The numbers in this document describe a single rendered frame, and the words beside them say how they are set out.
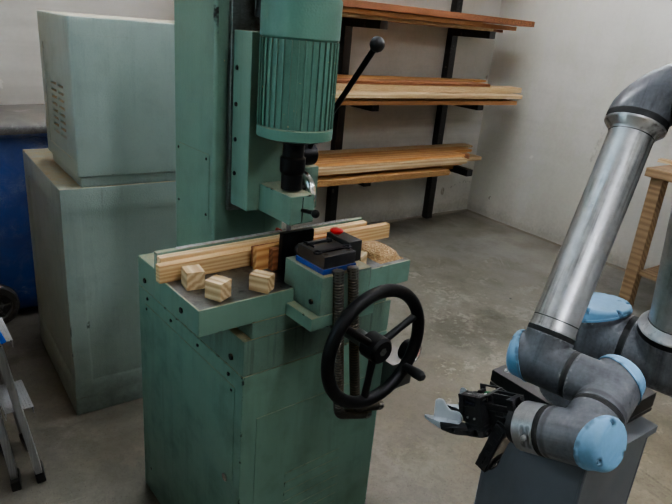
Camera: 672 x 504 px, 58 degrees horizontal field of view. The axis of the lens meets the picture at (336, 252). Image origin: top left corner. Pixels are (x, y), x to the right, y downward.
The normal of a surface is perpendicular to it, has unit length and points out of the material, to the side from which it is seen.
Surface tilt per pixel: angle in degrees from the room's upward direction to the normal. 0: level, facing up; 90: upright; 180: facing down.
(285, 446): 90
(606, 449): 72
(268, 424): 90
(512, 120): 90
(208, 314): 90
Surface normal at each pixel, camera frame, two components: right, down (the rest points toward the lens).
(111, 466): 0.08, -0.93
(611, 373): -0.18, -0.81
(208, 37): -0.77, 0.16
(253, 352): 0.63, 0.32
